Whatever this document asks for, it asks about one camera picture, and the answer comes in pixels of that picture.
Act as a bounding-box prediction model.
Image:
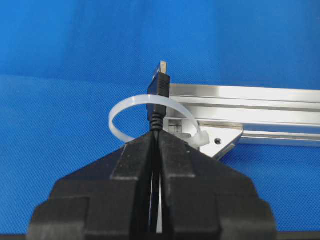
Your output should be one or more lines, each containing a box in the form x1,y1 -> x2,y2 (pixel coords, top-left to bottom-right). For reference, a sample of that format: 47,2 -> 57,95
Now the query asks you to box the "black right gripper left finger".
26,133 -> 154,240

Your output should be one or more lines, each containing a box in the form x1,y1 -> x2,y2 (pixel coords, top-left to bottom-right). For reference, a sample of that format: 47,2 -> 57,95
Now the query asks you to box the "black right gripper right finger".
158,131 -> 277,240

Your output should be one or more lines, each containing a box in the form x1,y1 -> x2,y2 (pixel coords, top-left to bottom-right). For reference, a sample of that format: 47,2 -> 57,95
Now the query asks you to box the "black usb cable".
146,59 -> 172,236

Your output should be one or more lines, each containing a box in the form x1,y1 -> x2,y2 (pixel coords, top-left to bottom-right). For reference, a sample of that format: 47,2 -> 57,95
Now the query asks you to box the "white zip tie loop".
108,94 -> 210,147

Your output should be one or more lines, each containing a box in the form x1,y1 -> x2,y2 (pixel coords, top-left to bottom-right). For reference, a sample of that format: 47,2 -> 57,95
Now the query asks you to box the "blue cloth mat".
0,0 -> 320,235

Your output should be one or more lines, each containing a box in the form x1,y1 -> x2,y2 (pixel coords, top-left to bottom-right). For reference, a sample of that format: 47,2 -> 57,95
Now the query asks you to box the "aluminium extrusion frame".
170,84 -> 320,160

